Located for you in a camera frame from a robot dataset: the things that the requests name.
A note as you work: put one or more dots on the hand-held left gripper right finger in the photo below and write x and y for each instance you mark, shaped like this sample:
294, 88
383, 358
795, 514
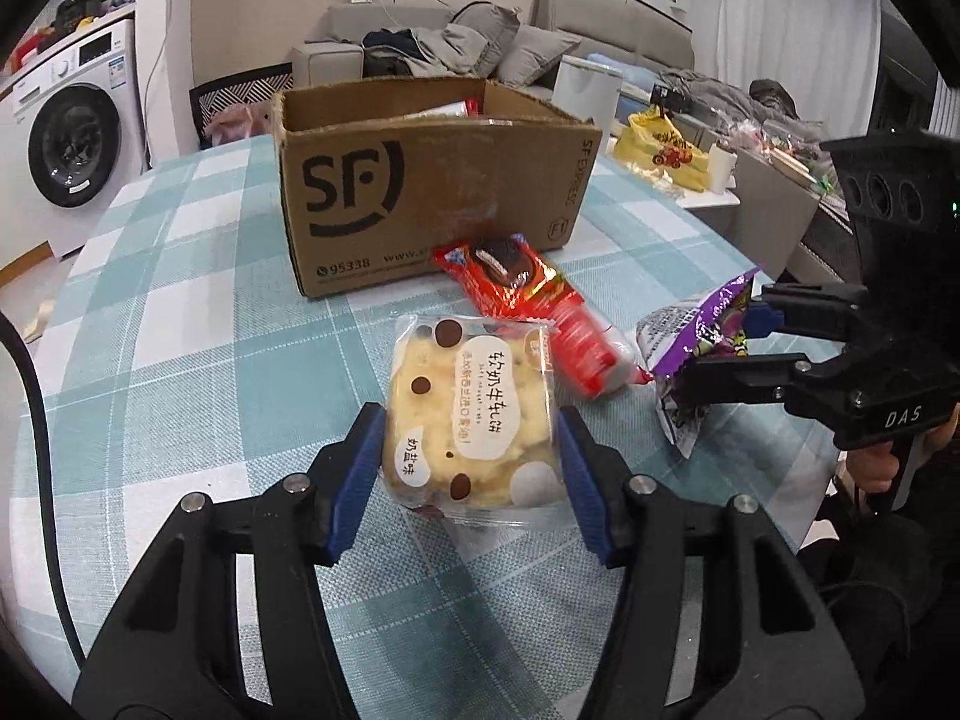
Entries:
581, 487

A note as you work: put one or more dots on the clear cake packet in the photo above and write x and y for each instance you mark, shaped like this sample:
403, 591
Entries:
465, 420

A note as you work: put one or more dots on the yellow plastic bag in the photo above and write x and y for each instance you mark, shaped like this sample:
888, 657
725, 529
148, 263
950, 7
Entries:
660, 154

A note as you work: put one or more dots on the red cookie packet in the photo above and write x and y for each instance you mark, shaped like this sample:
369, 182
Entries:
525, 292

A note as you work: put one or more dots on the grey pillow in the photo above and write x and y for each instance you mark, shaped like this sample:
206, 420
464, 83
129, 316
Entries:
536, 52
487, 34

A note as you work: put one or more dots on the patterned black chair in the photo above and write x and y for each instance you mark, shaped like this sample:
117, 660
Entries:
240, 86

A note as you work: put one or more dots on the black pressure cooker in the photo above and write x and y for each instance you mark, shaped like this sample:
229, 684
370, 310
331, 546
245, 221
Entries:
82, 4

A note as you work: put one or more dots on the grey sofa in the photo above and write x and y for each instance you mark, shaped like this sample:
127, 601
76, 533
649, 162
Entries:
337, 22

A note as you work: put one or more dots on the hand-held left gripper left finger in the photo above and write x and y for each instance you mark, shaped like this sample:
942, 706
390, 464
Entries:
352, 495

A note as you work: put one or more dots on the person's right hand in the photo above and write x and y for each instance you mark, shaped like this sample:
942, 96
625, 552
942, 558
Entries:
862, 469

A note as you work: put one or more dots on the dark clothes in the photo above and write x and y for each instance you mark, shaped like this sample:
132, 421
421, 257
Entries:
386, 52

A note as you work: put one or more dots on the person's right forearm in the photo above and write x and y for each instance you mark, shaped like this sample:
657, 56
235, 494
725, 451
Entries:
885, 577

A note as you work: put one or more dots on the purple snack packet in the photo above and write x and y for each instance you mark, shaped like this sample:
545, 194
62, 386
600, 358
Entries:
712, 322

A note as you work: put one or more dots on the small black camera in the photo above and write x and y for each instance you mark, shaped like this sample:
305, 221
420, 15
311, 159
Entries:
666, 96

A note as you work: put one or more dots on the grey blanket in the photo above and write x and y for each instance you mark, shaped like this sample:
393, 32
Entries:
720, 94

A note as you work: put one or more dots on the red box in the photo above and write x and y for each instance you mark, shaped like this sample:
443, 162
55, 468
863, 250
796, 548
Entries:
34, 46

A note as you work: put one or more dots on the white bin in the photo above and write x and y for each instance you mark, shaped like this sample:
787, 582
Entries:
589, 90

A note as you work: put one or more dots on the pink bag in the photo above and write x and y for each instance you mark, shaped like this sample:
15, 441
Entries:
240, 124

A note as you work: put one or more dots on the white washing machine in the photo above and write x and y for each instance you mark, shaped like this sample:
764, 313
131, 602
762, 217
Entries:
75, 135

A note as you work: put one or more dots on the brown cardboard box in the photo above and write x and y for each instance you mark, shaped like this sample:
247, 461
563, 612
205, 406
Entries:
360, 187

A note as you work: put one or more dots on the checked teal tablecloth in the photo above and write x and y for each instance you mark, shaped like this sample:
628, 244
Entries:
187, 315

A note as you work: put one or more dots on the white paper roll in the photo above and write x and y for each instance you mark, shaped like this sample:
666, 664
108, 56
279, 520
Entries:
721, 169

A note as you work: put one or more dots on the white curtain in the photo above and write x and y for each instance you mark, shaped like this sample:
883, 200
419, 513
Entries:
787, 15

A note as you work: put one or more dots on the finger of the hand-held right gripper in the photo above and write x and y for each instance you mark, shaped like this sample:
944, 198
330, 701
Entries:
795, 307
750, 375

